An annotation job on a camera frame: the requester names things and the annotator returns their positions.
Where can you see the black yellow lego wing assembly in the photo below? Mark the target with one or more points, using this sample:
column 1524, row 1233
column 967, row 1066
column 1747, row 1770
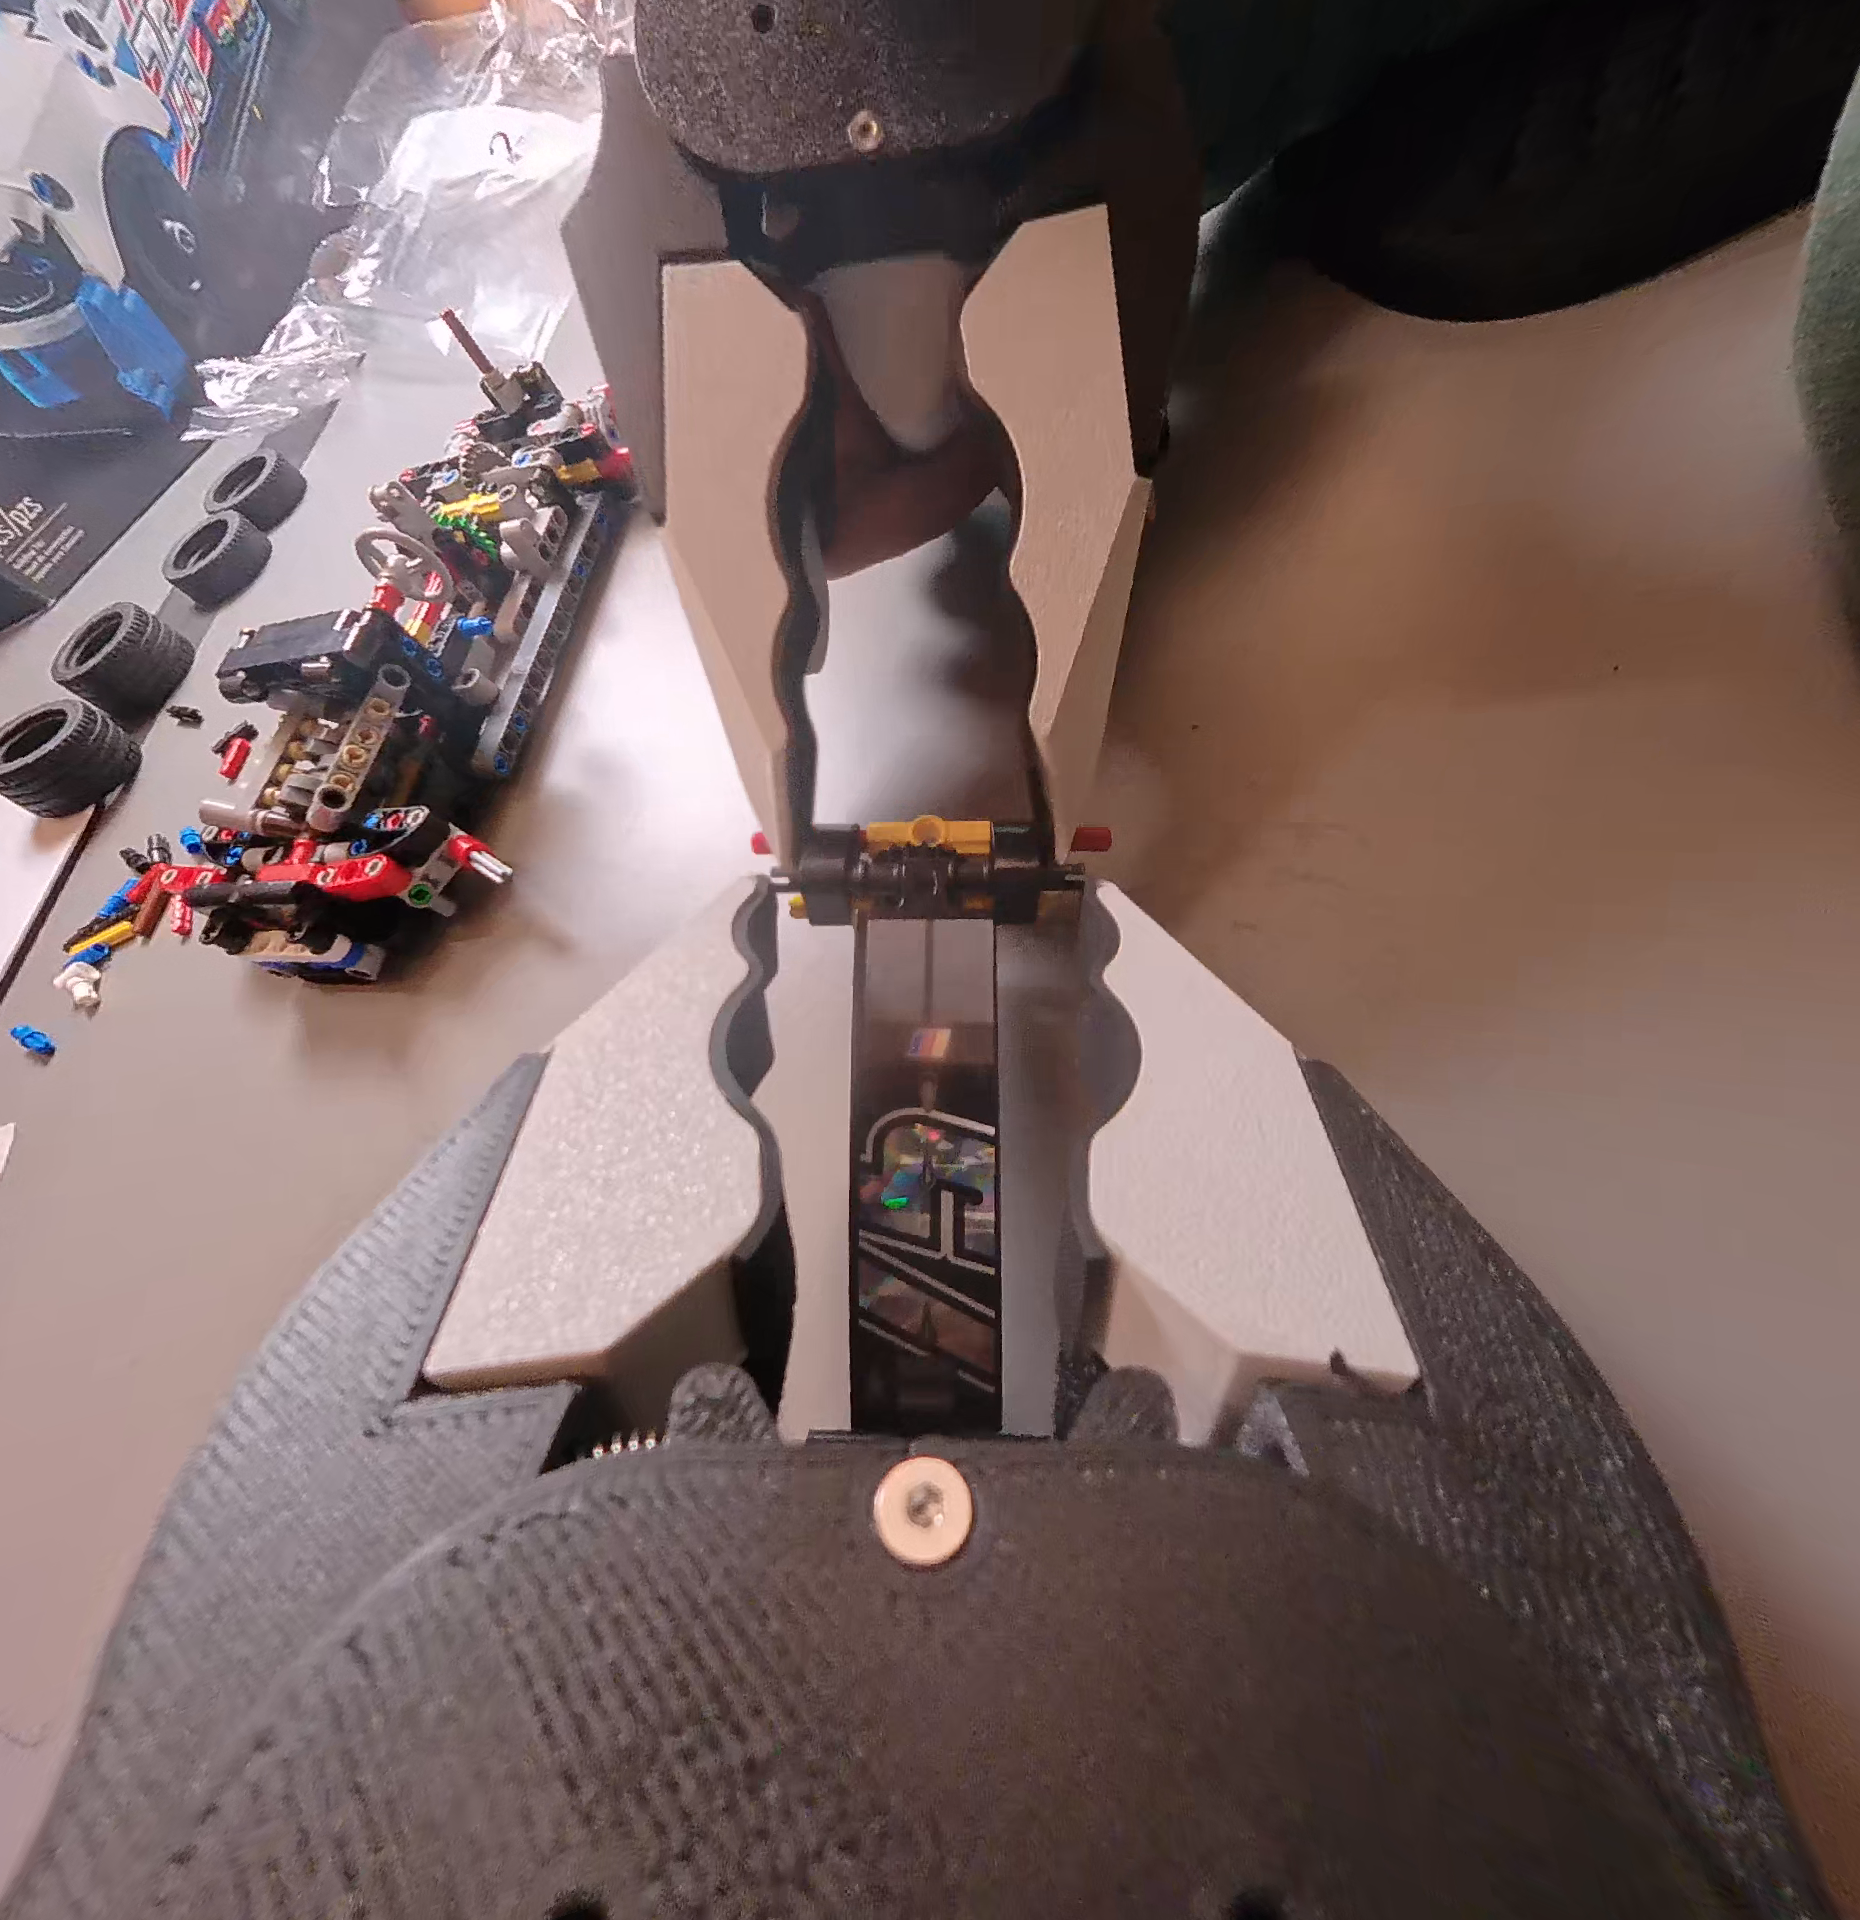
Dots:
column 923, row 1052

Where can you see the person's right hand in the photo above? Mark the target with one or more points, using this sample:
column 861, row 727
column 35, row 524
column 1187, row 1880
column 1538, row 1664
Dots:
column 900, row 503

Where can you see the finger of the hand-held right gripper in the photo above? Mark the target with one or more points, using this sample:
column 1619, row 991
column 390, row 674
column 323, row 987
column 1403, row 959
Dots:
column 1072, row 450
column 719, row 450

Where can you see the small red lego connector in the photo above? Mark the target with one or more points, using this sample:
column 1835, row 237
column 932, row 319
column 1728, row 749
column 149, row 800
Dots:
column 236, row 750

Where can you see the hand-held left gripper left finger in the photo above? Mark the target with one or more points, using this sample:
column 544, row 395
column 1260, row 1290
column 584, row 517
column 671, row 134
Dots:
column 631, row 1187

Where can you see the lego car chassis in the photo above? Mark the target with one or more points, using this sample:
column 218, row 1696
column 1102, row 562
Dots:
column 404, row 675

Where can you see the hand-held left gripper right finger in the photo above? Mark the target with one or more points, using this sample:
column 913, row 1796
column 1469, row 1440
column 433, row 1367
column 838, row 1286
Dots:
column 1231, row 1200

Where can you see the white lego elbow piece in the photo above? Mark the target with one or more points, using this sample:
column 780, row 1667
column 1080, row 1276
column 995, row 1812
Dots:
column 79, row 986

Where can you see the dark lego set box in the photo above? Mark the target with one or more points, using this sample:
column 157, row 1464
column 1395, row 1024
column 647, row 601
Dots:
column 59, row 226

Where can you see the black rubber lego tire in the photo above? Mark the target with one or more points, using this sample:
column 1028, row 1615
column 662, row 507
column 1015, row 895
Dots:
column 53, row 758
column 121, row 660
column 254, row 489
column 215, row 559

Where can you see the pile of small lego pieces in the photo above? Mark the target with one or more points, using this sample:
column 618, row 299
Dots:
column 157, row 893

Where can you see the small clear plastic bag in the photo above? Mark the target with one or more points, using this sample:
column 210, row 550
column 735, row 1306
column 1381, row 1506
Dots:
column 277, row 368

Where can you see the crumpled clear plastic bag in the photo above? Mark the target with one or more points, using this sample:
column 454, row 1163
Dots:
column 480, row 151

